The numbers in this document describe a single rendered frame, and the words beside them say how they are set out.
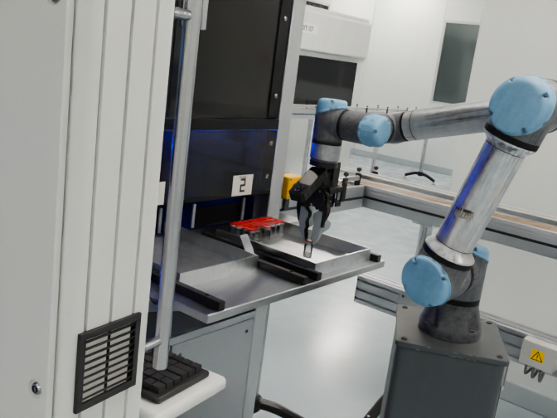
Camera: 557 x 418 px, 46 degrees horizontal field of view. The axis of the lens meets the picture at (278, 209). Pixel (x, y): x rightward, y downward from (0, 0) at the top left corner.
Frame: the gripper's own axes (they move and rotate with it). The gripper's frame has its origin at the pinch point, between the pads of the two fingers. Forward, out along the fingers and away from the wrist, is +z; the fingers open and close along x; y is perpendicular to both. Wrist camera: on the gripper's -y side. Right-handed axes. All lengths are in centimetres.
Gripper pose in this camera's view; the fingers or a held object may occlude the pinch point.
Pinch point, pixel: (308, 238)
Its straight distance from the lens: 169.7
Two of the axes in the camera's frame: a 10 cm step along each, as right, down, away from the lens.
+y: 6.3, -0.9, 7.7
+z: -1.2, 9.7, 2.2
